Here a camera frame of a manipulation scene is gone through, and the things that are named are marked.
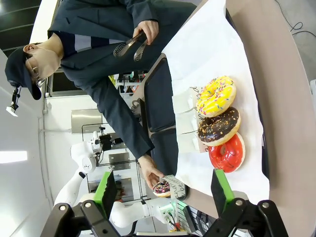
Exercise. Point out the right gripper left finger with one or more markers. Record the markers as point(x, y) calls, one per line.
point(86, 217)

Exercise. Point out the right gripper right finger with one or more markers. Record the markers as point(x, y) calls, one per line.
point(247, 217)

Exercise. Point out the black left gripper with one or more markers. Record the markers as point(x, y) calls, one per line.
point(108, 142)

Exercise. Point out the red glazed donut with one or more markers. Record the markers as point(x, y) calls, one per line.
point(232, 158)

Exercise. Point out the chocolate donut with coloured sprinkles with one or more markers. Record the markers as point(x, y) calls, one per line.
point(160, 190)

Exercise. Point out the white script-print paper box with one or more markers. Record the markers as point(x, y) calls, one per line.
point(177, 188)
point(182, 103)

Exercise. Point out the black perforated serving tongs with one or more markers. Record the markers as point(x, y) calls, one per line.
point(123, 47)

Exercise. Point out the yellow sprinkled donut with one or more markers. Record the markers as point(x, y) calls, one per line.
point(224, 86)

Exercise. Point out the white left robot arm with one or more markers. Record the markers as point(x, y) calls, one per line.
point(128, 213)

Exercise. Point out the person's right forearm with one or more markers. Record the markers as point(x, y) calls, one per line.
point(128, 130)

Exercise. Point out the person's left forearm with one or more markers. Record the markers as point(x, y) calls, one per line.
point(140, 10)

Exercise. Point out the person's right hand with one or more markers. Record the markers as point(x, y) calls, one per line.
point(148, 170)

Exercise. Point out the person's left hand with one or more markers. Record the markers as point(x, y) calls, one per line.
point(150, 28)

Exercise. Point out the dark grey serving tray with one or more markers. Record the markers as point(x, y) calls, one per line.
point(165, 153)
point(158, 98)

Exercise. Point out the background shelf with goods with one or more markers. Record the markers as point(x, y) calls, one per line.
point(126, 84)

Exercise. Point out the grey finned electronics box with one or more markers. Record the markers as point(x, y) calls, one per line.
point(184, 213)

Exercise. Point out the dark window pane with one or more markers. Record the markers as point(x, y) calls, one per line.
point(64, 84)

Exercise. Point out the person's dark jacket torso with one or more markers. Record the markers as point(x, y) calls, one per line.
point(98, 61)

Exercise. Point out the chocolate glazed donut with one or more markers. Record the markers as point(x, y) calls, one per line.
point(227, 123)

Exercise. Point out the beige face mask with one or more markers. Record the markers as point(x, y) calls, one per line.
point(48, 64)

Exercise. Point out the eyeglasses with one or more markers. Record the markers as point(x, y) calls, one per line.
point(34, 71)

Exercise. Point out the dark baseball cap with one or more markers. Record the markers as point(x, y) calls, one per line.
point(17, 66)

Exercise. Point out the white paper sheet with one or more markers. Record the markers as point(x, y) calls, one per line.
point(209, 49)

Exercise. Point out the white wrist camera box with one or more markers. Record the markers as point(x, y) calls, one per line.
point(95, 142)

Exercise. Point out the black frame equipment rack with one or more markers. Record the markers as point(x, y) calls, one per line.
point(118, 158)

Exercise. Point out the silver metal wall box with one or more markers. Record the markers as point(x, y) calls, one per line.
point(84, 121)

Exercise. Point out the small head-mounted camera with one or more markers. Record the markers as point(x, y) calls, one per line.
point(12, 109)

